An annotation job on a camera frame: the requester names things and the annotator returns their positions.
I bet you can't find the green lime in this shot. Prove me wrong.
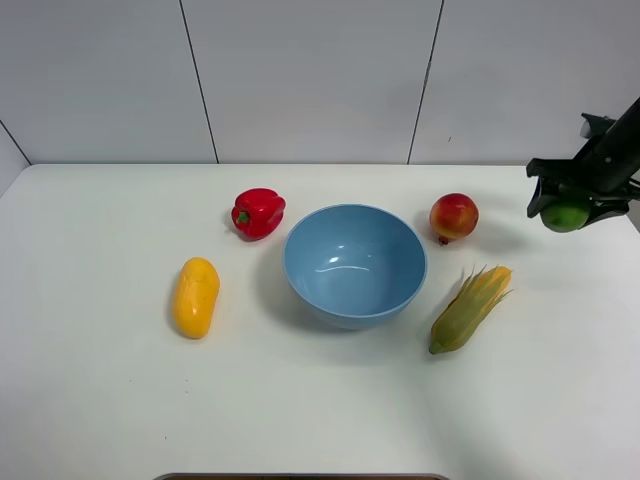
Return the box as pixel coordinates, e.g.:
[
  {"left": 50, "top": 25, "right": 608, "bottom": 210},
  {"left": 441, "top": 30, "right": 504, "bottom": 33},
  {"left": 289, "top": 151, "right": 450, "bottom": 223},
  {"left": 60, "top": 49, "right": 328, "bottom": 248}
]
[{"left": 540, "top": 200, "right": 591, "bottom": 233}]

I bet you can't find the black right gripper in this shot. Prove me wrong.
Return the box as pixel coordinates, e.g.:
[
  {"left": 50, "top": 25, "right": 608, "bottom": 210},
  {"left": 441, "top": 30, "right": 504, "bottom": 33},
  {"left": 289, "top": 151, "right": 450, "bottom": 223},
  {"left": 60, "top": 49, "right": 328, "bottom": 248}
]
[{"left": 526, "top": 101, "right": 639, "bottom": 229}]

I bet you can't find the red bell pepper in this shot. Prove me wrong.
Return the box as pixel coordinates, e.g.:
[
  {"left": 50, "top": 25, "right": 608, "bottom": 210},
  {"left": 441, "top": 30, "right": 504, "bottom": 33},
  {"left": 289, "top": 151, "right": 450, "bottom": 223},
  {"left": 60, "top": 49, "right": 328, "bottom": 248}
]
[{"left": 231, "top": 188, "right": 286, "bottom": 241}]

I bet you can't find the yellow mango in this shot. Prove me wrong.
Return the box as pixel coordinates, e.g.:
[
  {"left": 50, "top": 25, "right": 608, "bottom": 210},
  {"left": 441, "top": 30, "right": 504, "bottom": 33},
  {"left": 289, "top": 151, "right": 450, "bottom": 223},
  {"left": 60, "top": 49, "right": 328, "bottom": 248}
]
[{"left": 171, "top": 257, "right": 220, "bottom": 339}]

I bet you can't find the red yellow pomegranate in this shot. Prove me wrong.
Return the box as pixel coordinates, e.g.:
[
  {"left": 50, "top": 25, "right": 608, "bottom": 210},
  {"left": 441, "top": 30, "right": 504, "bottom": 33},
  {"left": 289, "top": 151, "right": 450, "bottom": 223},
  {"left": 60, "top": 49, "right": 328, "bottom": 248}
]
[{"left": 429, "top": 193, "right": 479, "bottom": 245}]

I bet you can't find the corn cob with husk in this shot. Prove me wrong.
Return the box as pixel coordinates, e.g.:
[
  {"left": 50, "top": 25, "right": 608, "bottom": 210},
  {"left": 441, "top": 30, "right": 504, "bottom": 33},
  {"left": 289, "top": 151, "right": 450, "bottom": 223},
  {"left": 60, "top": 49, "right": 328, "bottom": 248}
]
[{"left": 428, "top": 265, "right": 512, "bottom": 355}]

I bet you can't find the blue plastic bowl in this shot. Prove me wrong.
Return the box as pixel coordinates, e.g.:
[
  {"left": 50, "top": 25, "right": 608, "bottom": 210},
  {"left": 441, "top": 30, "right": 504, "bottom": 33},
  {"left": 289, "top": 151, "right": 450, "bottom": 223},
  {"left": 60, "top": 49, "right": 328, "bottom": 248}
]
[{"left": 282, "top": 204, "right": 428, "bottom": 330}]

